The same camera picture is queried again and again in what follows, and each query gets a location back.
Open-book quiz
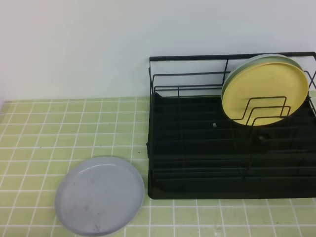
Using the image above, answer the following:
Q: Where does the grey round plate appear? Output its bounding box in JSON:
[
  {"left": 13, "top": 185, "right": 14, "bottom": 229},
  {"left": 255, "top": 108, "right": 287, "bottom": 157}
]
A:
[{"left": 55, "top": 157, "right": 145, "bottom": 237}]

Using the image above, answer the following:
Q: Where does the yellow round plate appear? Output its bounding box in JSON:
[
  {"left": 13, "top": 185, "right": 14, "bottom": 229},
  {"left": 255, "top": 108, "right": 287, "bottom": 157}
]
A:
[{"left": 222, "top": 62, "right": 308, "bottom": 126}]

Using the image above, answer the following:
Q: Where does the light green round plate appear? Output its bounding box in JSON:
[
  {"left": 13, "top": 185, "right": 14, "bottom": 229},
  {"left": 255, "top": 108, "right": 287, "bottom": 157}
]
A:
[{"left": 221, "top": 54, "right": 303, "bottom": 98}]

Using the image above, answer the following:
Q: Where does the black wire dish rack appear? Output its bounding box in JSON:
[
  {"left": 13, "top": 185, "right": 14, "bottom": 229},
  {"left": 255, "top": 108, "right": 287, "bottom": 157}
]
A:
[{"left": 147, "top": 52, "right": 316, "bottom": 199}]

